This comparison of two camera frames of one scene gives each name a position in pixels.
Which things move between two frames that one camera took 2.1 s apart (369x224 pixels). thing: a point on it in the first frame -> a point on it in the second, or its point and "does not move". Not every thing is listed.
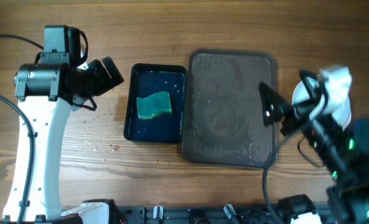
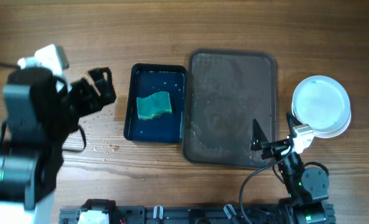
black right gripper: (298, 112) -> (274, 149)
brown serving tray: (222, 116) does not move
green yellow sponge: (158, 102) does not move
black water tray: (144, 79) does not move
